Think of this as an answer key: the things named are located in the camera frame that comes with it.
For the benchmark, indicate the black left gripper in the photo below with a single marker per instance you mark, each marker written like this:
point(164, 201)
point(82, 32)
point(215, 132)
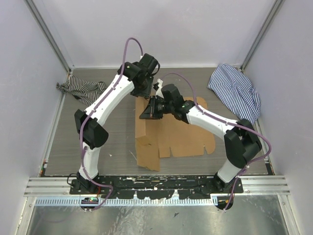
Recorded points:
point(146, 93)

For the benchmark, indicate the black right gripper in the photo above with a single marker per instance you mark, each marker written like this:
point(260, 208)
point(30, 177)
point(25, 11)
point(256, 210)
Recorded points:
point(150, 111)

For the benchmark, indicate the brown cardboard box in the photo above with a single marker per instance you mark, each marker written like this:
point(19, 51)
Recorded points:
point(167, 137)

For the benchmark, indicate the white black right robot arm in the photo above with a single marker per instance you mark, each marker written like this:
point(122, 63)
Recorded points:
point(240, 139)

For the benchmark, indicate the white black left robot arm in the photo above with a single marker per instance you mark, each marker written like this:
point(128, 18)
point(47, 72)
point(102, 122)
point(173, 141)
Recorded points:
point(90, 122)

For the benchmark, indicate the black white striped cloth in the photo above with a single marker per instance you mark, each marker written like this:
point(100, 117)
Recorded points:
point(82, 90)

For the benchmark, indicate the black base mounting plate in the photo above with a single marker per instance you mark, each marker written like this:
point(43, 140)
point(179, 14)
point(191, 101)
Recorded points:
point(156, 187)

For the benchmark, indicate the blue white striped cloth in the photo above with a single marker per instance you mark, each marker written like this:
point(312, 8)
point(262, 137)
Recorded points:
point(236, 92)

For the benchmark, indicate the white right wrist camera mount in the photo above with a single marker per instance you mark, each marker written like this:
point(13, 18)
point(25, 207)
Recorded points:
point(159, 85)

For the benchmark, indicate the left aluminium corner post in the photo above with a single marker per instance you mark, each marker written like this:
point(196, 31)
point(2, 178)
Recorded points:
point(47, 33)

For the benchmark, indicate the aluminium corner post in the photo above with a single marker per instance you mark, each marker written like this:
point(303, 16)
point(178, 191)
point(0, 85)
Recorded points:
point(262, 32)
point(47, 33)

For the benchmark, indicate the aluminium rail beam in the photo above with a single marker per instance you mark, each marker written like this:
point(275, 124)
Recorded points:
point(252, 185)

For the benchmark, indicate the white slotted cable duct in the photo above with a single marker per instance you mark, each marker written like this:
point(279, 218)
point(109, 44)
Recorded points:
point(92, 201)

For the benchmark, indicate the right aluminium corner post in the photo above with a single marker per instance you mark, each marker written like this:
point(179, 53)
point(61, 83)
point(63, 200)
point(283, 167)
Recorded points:
point(262, 32)

